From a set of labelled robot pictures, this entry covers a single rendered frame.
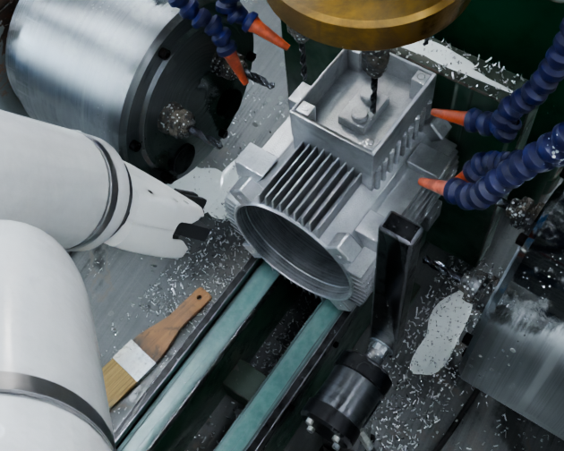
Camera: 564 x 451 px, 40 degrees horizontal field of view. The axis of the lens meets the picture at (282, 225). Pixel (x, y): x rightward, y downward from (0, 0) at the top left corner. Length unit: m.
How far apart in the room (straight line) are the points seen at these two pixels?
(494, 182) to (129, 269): 0.65
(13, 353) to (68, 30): 0.66
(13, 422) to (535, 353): 0.54
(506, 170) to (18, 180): 0.33
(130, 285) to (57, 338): 0.82
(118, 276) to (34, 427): 0.88
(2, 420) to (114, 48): 0.66
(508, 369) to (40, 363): 0.53
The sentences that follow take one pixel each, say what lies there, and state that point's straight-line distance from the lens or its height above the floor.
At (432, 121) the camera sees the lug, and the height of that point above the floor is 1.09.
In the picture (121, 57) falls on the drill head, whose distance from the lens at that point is 0.86.
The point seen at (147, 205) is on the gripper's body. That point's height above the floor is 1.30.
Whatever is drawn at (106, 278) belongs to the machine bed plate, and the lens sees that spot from 1.12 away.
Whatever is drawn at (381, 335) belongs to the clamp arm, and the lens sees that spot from 0.77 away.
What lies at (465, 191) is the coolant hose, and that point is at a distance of 0.63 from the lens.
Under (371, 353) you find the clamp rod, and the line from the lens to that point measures 0.79.
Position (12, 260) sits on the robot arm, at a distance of 0.32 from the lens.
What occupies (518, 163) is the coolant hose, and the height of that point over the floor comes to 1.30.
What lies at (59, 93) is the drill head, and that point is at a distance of 0.91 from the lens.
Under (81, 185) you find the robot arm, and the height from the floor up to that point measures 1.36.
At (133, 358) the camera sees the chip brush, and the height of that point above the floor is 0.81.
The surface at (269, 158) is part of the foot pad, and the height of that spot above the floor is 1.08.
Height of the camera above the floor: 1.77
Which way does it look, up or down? 61 degrees down
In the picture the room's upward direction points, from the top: 8 degrees counter-clockwise
